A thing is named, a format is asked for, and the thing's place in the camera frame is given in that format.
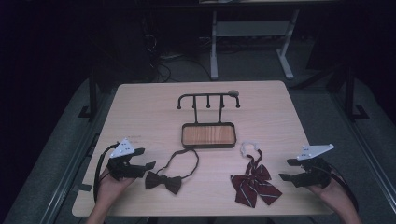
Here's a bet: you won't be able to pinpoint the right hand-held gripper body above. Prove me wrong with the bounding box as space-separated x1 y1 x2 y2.
295 143 332 189

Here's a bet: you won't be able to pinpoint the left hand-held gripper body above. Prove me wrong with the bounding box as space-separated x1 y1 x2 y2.
106 137 148 182

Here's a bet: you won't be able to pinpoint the dark brown bow tie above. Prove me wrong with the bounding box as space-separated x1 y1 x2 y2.
144 147 200 196

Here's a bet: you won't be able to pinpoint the dark red striped bow tie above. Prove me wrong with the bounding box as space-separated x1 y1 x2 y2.
230 141 284 209

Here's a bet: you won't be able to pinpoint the black rack with wooden tray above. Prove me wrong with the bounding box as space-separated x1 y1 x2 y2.
176 91 242 149

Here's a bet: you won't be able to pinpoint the person's left hand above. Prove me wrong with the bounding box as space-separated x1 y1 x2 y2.
96 167 136 202

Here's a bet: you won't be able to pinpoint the person's right hand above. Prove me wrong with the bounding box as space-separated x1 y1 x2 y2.
305 177 347 204

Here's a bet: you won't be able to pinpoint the grey tape strip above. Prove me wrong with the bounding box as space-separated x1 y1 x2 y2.
71 183 94 193

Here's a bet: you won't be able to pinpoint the black metal stand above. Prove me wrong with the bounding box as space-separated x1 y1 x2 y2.
77 66 101 121
341 64 371 123

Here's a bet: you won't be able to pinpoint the left hand-held gripper cable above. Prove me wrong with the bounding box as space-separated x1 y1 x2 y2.
92 142 121 203

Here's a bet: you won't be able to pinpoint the black floor cables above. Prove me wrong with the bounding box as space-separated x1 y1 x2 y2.
148 51 213 84

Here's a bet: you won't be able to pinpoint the grey metal desk frame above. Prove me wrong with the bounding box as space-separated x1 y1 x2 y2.
209 8 301 81

